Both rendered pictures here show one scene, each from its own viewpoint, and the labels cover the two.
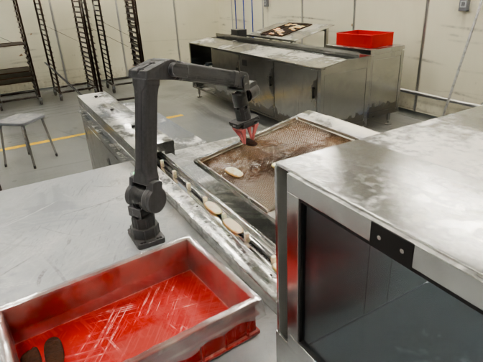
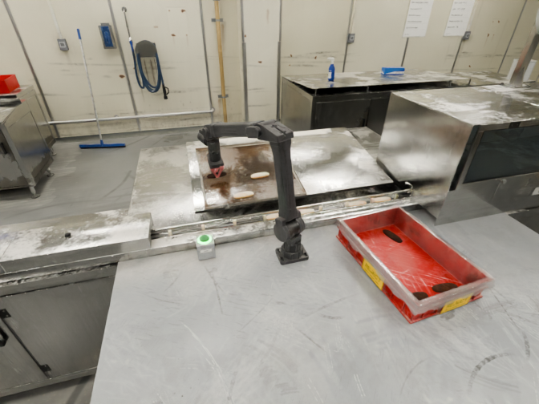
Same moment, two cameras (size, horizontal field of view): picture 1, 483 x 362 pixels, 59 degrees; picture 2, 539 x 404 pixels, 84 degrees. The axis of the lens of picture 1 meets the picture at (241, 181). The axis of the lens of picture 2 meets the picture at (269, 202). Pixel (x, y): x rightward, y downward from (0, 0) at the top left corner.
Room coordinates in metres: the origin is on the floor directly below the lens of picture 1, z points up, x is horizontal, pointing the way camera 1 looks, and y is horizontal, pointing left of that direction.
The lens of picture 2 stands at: (1.02, 1.21, 1.68)
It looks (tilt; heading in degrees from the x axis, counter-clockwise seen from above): 33 degrees down; 283
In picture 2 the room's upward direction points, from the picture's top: straight up
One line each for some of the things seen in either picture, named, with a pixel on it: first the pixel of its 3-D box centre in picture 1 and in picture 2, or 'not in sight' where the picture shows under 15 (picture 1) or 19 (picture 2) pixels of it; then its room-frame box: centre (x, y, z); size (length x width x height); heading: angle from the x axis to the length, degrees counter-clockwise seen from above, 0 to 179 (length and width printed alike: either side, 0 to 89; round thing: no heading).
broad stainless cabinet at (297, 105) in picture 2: not in sight; (365, 117); (0.70, -2.65, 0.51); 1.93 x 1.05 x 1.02; 29
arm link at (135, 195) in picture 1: (144, 200); (288, 231); (1.15, 0.30, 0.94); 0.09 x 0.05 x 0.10; 144
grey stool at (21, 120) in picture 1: (26, 140); not in sight; (4.05, 2.12, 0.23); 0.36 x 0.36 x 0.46; 75
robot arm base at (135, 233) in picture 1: (144, 225); (292, 248); (1.13, 0.31, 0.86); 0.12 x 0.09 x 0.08; 29
